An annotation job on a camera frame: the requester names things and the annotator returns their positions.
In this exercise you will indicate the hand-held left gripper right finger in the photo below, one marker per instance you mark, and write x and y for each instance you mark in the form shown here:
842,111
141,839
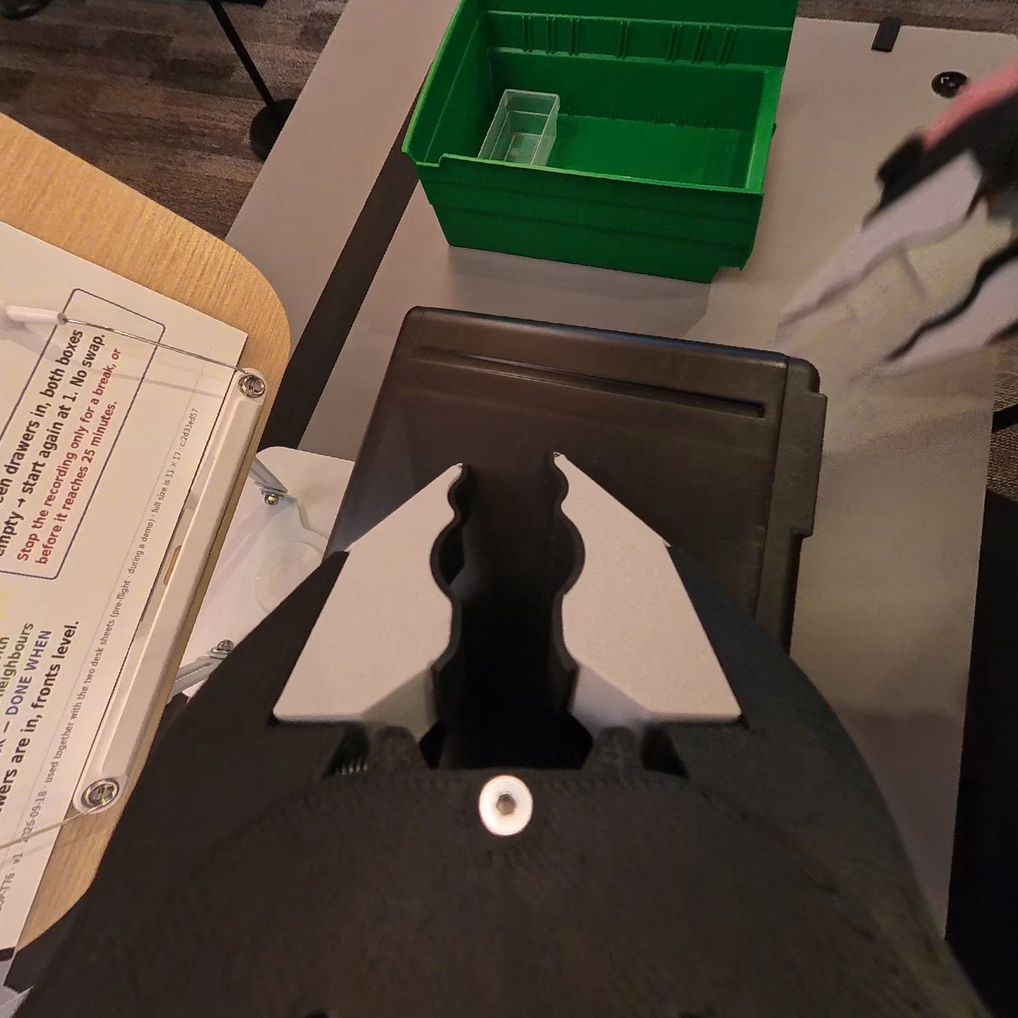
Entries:
644,628

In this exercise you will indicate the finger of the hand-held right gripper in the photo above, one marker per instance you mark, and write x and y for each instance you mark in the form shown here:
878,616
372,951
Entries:
978,334
875,238

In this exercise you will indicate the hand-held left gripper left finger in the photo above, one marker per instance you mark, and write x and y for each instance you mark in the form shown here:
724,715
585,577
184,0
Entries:
374,620

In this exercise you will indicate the black drawer cabinet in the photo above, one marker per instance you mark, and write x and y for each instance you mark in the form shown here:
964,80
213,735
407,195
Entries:
636,445

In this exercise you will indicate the green plastic bin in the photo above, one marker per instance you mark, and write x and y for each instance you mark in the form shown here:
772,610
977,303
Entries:
596,231

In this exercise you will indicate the small clear plastic drawer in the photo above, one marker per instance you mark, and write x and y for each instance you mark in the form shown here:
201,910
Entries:
521,135

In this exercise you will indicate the person's right hand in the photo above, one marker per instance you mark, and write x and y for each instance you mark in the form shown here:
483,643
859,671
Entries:
978,103

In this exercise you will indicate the round desk grommet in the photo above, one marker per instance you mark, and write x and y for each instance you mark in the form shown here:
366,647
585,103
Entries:
950,83

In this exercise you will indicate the white stand base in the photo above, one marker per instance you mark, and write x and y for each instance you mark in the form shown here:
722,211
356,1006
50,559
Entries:
238,604

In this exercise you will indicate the black desk clip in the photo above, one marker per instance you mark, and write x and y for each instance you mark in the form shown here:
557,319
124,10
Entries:
885,36

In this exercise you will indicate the clear acrylic sign holder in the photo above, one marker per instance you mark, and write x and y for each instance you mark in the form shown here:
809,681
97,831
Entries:
211,493

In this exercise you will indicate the text instruction sheet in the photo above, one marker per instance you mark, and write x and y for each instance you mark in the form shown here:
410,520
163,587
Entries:
48,445

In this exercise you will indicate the black stanchion post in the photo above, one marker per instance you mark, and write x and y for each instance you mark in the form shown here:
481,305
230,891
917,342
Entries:
272,131

